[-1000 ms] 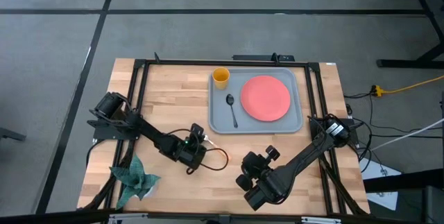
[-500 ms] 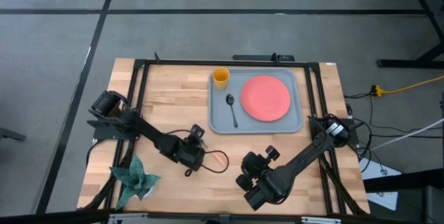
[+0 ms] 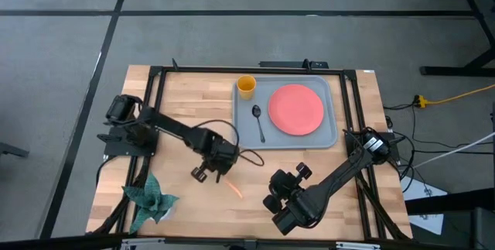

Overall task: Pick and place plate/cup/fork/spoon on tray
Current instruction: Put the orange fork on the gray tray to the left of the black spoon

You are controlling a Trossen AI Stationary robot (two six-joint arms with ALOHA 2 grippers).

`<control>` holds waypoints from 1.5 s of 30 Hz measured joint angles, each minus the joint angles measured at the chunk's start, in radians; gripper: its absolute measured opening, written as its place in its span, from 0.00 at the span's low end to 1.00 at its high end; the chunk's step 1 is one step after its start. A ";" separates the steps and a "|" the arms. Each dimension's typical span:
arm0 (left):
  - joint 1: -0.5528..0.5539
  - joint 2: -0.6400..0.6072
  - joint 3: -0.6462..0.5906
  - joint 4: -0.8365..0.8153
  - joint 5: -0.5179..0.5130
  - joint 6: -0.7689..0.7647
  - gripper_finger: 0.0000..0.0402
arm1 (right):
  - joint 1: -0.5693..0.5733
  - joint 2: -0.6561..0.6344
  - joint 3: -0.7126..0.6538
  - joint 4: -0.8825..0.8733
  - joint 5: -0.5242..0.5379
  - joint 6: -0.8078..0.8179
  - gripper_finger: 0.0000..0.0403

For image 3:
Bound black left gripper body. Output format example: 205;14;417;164
202;137;240;173

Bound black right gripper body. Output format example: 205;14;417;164
269;170;307;209

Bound black spoon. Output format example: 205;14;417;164
251;104;267;144

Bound coral round plate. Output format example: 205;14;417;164
268;84;325;137

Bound yellow plastic cup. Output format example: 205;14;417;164
236;74;258;101

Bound grey plastic tray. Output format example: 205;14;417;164
231;74;340;150

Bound white round plant pot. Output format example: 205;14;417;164
160;203;174;222

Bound teal crumpled cloth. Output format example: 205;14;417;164
121;172;180;235

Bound black bar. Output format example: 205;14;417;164
258;60;329;70

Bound white paper sheet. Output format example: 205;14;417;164
400;176;449;236

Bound black stand foot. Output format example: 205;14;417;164
0;141;30;159

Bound black stand legs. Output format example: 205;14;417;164
419;0;495;77

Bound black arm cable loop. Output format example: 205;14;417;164
191;119;266;167

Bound silver aluminium rail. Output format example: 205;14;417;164
120;237;166;250
335;241;382;250

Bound black aluminium table frame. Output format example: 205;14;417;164
87;58;413;243

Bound black floor cables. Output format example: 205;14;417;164
382;102;495;193

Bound white cable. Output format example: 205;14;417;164
411;131;495;170

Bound yellow cable with plug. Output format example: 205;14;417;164
413;83;495;109

